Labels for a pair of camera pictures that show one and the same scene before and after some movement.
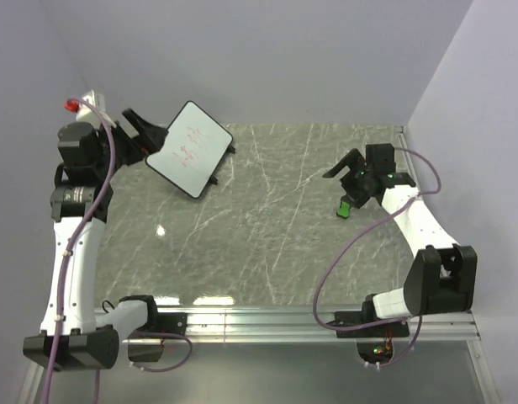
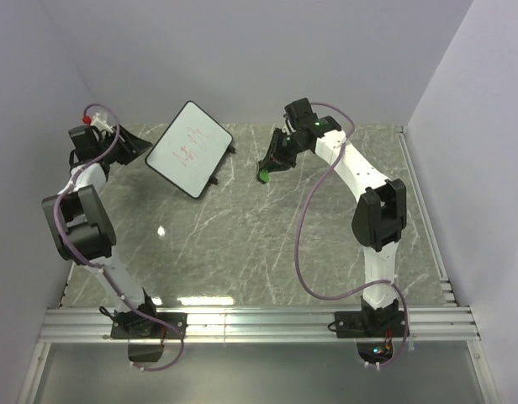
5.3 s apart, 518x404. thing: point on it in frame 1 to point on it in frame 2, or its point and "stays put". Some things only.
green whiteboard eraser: [344, 209] to [265, 175]
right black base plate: [351, 318] stays put
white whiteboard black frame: [194, 150] stays put
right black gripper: [356, 162] to [274, 160]
